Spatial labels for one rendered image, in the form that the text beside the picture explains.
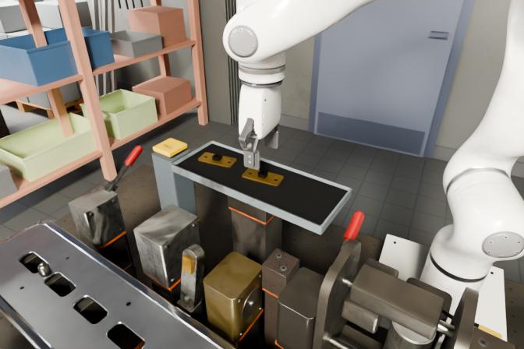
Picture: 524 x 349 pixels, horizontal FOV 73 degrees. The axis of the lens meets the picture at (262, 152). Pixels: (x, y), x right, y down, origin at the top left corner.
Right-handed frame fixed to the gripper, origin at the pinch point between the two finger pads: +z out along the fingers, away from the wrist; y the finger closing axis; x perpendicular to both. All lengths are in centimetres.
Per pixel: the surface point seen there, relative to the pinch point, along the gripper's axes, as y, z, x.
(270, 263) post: 16.1, 12.0, 9.0
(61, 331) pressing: 36.9, 22.0, -21.4
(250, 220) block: 4.5, 14.5, -0.6
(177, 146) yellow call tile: -3.7, 6.0, -24.6
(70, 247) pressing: 21.9, 22.0, -37.1
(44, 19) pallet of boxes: -201, 28, -340
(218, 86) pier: -232, 83, -154
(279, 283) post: 17.5, 14.2, 11.4
